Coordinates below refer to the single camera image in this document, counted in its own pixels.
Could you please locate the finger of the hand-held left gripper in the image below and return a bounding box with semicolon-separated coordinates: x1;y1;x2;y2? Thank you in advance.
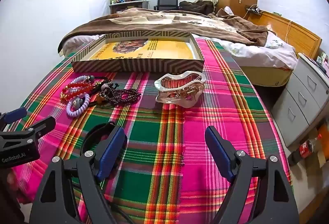
0;107;27;132
0;116;56;147

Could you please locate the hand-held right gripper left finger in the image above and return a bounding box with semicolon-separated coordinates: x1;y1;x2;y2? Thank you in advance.
29;121;128;224

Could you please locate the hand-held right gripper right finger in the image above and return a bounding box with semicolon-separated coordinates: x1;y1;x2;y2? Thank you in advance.
205;126;300;224

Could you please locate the purple spiral hair tie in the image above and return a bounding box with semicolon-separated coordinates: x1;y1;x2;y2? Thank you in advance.
66;93;91;118

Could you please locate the red bead bracelet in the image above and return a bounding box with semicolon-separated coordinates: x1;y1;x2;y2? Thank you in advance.
60;79;90;101

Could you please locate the blue spiral hair tie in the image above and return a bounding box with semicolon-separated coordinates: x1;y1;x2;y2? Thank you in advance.
69;75;90;83

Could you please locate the clear plastic hair claw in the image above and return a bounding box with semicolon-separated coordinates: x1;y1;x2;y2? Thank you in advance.
154;72;207;108

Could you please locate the striped cardboard box tray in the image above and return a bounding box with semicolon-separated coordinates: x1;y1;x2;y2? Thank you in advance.
70;31;205;72

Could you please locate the colourful plaid cloth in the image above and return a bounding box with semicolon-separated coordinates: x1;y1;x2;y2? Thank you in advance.
9;37;293;224

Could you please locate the cola bottle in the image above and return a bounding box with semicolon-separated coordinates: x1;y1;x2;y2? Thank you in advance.
288;134;323;167

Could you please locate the light grey drawer cabinet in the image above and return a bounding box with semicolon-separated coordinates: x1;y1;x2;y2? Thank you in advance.
272;53;329;147

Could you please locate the brown blanket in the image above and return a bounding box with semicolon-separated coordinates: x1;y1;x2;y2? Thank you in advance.
58;8;269;54

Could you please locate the cluster of small boxes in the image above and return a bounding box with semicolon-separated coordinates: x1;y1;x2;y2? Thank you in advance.
316;52;329;70

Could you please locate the power strip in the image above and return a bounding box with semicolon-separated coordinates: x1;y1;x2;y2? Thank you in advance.
245;5;263;14

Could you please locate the wooden side table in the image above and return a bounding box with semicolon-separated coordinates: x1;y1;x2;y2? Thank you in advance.
109;0;149;14

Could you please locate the dark cloth pile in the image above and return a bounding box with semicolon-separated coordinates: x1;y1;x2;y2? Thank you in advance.
179;0;215;14

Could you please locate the grey bear charm hair tie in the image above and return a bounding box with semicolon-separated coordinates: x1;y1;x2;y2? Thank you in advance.
71;97;84;109

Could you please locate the dark bead bracelet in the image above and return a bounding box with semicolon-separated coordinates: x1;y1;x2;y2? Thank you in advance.
101;87;142;108

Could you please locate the black hair tie metal disc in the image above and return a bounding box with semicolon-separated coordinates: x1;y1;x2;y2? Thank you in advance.
90;80;114;93

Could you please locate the black cord amber charm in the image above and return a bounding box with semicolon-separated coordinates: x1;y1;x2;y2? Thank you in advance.
87;75;121;108

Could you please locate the pale charging cable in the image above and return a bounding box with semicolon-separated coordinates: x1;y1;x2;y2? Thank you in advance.
284;20;292;42

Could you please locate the wooden bed frame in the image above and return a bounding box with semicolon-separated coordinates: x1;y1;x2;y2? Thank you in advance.
239;10;323;87

